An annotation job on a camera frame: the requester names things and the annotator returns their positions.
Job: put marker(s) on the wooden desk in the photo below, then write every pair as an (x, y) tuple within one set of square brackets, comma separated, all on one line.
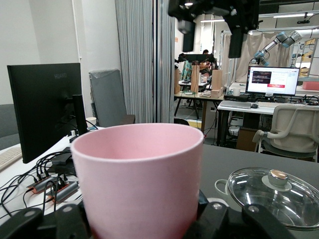
[(199, 96)]

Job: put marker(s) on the grey sofa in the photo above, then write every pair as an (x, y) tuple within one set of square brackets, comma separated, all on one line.
[(7, 124)]

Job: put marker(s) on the long ceiling light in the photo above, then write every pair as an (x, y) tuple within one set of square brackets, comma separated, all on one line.
[(292, 15)]

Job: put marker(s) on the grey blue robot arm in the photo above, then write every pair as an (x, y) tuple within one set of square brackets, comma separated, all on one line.
[(286, 38)]

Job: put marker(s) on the white desk with black monitor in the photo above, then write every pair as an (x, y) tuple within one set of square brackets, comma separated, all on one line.
[(12, 175)]

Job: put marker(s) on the white paper cup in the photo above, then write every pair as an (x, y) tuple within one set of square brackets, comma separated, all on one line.
[(91, 122)]

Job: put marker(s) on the white wall pipe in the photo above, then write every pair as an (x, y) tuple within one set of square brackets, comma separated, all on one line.
[(76, 30)]

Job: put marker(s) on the wooden block stack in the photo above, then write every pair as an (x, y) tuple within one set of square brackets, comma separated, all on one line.
[(216, 82)]

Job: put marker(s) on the grey foam panel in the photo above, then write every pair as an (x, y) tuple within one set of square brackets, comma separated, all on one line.
[(107, 99)]

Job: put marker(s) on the beige curtain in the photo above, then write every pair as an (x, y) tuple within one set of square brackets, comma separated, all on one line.
[(246, 49)]

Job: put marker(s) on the seated person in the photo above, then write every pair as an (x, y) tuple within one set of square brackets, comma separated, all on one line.
[(205, 52)]

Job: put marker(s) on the white mug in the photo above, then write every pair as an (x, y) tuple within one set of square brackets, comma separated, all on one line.
[(236, 92)]

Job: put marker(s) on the pale green stockpot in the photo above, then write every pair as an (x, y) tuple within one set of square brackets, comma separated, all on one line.
[(216, 186)]

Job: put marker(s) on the lit computer monitor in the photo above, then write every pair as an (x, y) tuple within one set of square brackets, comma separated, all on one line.
[(281, 79)]

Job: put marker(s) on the tall wooden stand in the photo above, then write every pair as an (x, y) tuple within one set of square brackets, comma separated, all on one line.
[(195, 77)]

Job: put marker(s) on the black dock box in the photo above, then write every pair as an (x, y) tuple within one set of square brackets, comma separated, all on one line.
[(61, 159)]

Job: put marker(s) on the dark grey table cover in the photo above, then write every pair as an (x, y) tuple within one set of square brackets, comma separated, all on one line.
[(224, 159)]

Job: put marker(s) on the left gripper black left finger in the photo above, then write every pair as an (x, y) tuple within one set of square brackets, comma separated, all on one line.
[(37, 226)]

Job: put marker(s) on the silver laptop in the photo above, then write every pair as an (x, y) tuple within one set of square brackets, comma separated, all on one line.
[(235, 104)]

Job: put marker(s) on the pink box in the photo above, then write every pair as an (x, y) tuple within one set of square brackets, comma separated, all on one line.
[(311, 85)]

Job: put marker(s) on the glass lid with gold knob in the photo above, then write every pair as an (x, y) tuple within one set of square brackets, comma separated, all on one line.
[(249, 189)]

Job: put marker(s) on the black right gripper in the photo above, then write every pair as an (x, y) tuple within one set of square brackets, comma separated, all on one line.
[(219, 7)]

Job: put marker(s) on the slim white keyboard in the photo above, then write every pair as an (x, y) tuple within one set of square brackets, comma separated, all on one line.
[(281, 104)]

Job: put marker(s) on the grey pleated curtain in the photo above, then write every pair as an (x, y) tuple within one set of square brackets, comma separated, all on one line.
[(134, 62)]

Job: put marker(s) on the grey orange USB hub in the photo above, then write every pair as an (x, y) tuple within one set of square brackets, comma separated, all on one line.
[(41, 185), (66, 191)]

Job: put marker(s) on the white office chair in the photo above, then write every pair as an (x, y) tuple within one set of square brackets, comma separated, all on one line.
[(291, 134)]

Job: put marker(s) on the black Huawei monitor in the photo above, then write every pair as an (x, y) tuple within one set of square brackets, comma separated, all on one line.
[(42, 104)]

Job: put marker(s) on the dark computer mouse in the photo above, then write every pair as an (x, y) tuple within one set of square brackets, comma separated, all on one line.
[(254, 106)]

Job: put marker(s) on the cardboard box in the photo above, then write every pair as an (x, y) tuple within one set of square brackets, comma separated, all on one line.
[(246, 139)]

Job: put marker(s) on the pink plastic cup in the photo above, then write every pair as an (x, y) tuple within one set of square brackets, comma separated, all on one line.
[(139, 179)]

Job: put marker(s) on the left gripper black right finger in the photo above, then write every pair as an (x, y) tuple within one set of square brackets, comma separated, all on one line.
[(224, 224)]

